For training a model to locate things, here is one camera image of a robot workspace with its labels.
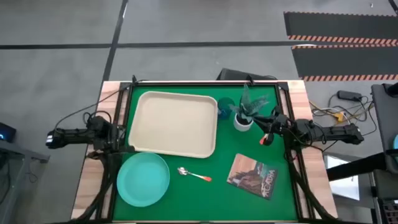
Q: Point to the white floor panel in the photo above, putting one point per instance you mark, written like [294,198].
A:
[342,183]

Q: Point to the green table mat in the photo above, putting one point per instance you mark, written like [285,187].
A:
[202,199]

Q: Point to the white round plant pot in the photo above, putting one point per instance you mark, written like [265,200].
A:
[241,126]

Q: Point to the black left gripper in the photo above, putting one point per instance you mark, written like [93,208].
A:
[102,132]

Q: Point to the black device with blue light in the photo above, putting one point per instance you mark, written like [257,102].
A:
[6,132]

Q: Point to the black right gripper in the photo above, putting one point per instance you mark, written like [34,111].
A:
[284,123]

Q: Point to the grey desk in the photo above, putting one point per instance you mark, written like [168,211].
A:
[12,174]

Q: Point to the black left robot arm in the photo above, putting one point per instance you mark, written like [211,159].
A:
[71,137]

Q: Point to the yellow plug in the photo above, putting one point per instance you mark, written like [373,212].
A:
[339,117]

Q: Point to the green artificial plant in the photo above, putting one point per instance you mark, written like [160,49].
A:
[248,104]

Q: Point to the beige plastic tray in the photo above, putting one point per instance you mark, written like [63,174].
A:
[172,124]

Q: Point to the black hazard-striped floor mat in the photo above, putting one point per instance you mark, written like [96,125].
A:
[339,25]
[345,60]

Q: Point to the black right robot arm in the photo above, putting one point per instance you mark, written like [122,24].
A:
[335,132]

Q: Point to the black slanted bar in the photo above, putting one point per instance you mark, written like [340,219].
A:
[357,166]

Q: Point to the blue faceted plastic cup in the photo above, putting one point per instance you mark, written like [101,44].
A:
[225,107]

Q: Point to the black side table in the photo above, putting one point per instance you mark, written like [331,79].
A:
[385,124]

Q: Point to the black floor case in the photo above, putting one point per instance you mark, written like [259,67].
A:
[236,74]

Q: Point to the teal round plate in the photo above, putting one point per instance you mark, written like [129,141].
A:
[143,179]

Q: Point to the black grid crate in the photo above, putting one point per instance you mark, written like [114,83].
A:
[390,213]

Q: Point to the black power adapter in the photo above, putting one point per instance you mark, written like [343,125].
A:
[349,95]

